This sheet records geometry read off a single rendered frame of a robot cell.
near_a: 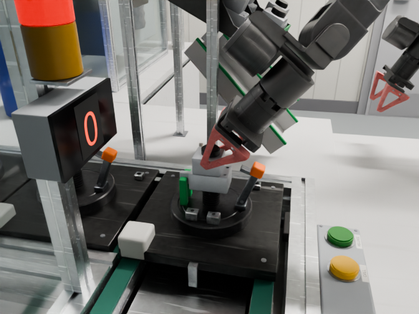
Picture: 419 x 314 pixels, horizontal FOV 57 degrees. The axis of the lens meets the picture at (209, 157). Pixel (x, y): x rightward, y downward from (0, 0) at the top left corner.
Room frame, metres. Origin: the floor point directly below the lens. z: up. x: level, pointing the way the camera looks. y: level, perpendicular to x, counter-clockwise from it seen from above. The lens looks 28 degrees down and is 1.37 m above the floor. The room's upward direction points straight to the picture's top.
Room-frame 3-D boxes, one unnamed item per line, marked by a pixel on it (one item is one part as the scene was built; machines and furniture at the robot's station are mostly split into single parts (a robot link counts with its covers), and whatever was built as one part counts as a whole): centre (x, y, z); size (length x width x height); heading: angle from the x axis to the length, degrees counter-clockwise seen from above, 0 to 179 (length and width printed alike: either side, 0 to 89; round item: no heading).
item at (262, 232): (0.54, 0.00, 0.96); 0.24 x 0.24 x 0.02; 78
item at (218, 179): (0.54, 0.01, 1.06); 0.08 x 0.04 x 0.07; 78
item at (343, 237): (0.48, -0.21, 0.96); 0.04 x 0.04 x 0.02
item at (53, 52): (0.38, 0.15, 1.29); 0.05 x 0.05 x 0.05
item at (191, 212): (0.49, 0.03, 1.00); 0.02 x 0.01 x 0.02; 78
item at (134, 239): (0.46, 0.11, 0.97); 0.05 x 0.05 x 0.04; 78
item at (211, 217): (0.49, -0.01, 1.00); 0.02 x 0.01 x 0.02; 78
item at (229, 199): (0.54, 0.00, 0.98); 0.14 x 0.14 x 0.02
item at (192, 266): (0.42, 0.02, 0.95); 0.01 x 0.01 x 0.04; 78
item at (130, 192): (0.59, 0.25, 1.01); 0.24 x 0.24 x 0.13; 78
